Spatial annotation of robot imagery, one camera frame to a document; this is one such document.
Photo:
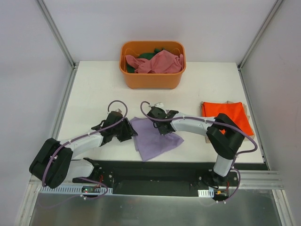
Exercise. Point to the aluminium frame post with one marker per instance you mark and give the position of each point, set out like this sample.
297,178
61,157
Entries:
56,33
266,22

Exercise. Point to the right white cable duct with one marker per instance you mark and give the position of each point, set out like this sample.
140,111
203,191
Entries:
211,193

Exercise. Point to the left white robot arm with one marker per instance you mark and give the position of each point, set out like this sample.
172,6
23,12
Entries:
53,160

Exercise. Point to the lavender t shirt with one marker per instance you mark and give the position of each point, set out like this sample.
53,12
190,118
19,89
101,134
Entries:
149,142

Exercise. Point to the pink t shirt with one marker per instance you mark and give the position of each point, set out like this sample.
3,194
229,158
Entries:
166,62

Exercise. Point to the orange folded t shirt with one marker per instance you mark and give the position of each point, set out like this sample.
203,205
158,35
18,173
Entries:
225,113

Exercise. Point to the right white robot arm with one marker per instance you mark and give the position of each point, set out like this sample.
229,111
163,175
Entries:
221,131

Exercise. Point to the left white cable duct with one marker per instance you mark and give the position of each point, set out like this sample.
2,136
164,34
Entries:
77,189

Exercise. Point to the right aluminium frame post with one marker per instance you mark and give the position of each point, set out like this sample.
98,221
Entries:
266,22

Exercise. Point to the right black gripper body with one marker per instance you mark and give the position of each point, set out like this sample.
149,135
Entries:
161,126

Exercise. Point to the white cable duct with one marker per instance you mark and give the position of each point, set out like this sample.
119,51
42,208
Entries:
211,193
77,189

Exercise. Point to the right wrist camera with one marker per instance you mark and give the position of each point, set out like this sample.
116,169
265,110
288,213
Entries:
158,105

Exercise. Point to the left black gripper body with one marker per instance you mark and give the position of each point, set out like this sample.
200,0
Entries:
123,131

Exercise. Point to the orange plastic bin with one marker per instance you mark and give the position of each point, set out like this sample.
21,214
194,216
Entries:
151,80

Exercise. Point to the left aluminium frame post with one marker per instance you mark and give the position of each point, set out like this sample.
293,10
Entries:
56,33

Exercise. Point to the front aluminium rail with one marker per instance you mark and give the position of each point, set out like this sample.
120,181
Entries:
257,174

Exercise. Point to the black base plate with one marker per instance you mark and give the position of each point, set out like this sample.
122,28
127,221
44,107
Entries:
182,179

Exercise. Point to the green t shirt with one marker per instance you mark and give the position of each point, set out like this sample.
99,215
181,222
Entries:
138,64

